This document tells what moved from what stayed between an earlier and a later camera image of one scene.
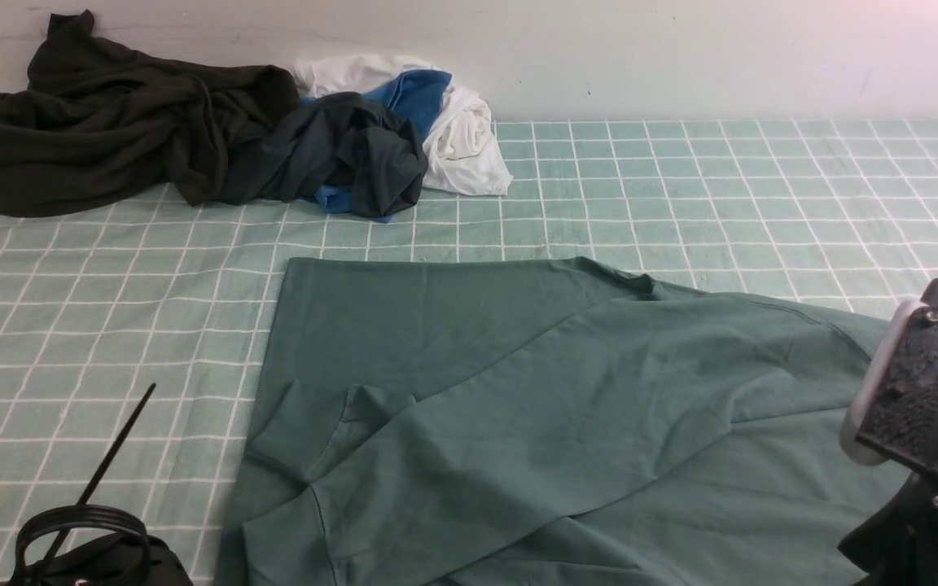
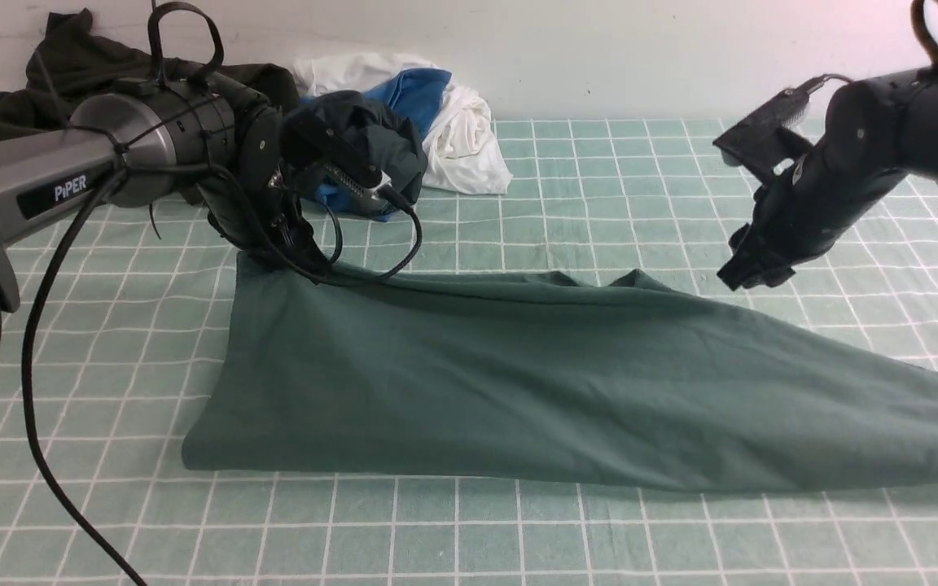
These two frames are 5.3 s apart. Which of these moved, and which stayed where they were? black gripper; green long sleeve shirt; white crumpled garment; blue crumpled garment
Moved: black gripper; green long sleeve shirt
Stayed: blue crumpled garment; white crumpled garment
